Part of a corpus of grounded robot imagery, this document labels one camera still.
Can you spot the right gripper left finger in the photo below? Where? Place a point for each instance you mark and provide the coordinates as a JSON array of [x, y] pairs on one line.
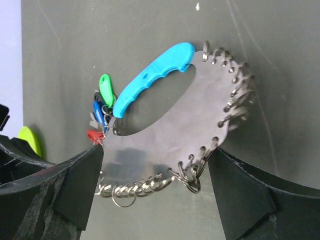
[[40, 200]]

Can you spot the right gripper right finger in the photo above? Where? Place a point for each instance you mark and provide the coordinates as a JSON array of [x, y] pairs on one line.
[[256, 205]]

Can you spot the red key tag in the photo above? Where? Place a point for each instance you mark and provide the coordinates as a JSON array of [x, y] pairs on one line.
[[96, 137]]

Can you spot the metal key disc blue handle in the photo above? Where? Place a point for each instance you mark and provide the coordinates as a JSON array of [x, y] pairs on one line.
[[178, 145]]

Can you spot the blue key tag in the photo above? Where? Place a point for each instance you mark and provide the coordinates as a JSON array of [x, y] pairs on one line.
[[97, 109]]

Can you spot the green key tag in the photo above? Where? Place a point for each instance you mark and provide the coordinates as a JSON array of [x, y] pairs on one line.
[[106, 90]]

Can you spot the lime green plate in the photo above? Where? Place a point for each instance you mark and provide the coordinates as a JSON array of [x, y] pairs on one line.
[[26, 134]]

